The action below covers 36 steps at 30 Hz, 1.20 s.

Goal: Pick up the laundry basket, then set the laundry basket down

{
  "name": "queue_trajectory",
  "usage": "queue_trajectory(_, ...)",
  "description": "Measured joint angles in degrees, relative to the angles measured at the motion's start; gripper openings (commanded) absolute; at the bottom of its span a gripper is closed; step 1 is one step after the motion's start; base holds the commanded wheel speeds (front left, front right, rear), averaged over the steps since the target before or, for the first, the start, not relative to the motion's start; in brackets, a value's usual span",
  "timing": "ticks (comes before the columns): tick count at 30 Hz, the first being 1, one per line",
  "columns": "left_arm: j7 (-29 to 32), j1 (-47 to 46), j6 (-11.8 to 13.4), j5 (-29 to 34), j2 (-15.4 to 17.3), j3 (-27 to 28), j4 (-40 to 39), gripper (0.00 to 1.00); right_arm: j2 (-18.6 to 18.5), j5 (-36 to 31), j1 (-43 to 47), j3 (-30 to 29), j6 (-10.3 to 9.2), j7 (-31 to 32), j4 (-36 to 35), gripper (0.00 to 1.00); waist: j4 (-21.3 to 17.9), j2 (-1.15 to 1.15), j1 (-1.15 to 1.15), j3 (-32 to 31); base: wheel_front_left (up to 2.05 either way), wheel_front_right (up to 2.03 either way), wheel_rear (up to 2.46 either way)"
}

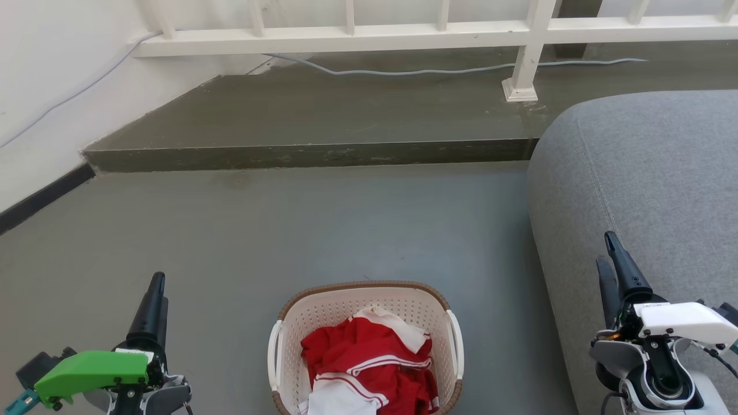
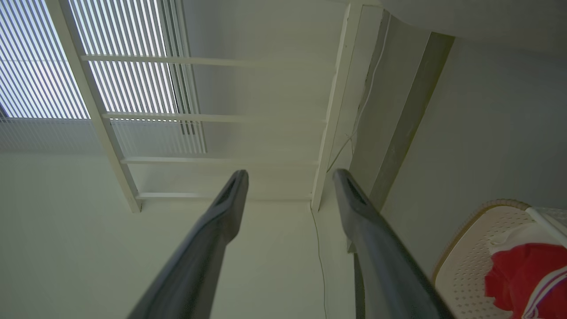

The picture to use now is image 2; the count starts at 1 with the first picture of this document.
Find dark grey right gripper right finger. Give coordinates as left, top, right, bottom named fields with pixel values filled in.
left=333, top=168, right=457, bottom=319

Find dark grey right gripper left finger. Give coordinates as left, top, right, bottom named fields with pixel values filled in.
left=127, top=170, right=249, bottom=319

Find white perforated laundry basket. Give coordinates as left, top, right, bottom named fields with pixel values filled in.
left=432, top=199, right=567, bottom=319

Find white shelf rack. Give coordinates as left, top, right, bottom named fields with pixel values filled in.
left=46, top=0, right=365, bottom=214

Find red garment with white stripes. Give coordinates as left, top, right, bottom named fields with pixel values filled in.
left=484, top=243, right=567, bottom=319

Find white window blinds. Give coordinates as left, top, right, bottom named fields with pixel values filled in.
left=0, top=0, right=207, bottom=156

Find thin white cable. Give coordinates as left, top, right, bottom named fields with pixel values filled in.
left=310, top=13, right=392, bottom=319

